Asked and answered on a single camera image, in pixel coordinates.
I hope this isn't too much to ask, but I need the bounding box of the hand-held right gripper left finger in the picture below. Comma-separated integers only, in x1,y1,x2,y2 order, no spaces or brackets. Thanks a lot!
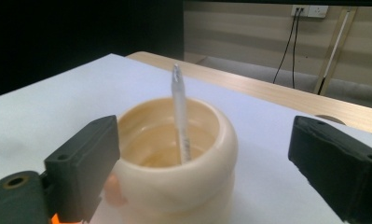
44,115,121,224

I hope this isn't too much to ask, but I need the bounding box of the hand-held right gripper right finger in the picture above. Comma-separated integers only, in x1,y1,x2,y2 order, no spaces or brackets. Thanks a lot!
288,116,372,224

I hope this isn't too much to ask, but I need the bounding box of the orange highlighter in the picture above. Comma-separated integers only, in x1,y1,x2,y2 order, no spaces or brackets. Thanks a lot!
50,212,82,224

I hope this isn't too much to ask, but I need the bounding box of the cream ceramic pen holder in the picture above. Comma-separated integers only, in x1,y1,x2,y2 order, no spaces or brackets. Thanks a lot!
103,96,239,224

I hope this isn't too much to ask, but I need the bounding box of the clear plastic pen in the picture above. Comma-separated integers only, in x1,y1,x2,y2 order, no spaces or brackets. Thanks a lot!
171,63,193,165

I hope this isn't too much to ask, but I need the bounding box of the white table sheet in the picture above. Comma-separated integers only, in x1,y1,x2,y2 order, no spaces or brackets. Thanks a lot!
0,53,372,224

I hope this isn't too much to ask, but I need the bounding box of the leaning wooden strip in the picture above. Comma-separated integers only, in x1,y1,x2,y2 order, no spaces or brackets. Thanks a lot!
312,7,359,96

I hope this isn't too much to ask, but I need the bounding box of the black cable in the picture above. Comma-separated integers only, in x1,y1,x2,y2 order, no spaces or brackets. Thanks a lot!
291,8,303,90
272,8,300,85

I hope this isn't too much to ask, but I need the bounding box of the white wall socket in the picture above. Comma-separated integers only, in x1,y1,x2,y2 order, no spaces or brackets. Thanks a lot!
290,4,329,19

